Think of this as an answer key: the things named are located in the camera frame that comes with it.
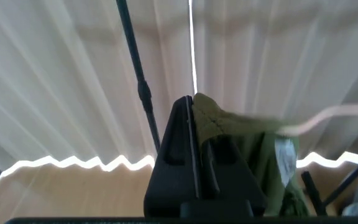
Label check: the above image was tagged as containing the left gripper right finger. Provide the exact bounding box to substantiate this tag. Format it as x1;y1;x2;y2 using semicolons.
199;136;267;217

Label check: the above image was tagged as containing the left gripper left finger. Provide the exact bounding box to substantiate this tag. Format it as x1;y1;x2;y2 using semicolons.
144;95;202;218

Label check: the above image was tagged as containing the green printed t-shirt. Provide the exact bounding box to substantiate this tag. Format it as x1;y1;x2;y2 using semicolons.
192;92;310;217

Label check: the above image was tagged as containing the pink clothes hanger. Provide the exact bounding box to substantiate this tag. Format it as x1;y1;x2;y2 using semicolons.
277;104;358;138

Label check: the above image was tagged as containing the black clothes rack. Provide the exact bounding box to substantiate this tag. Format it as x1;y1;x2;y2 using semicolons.
116;0;358;217

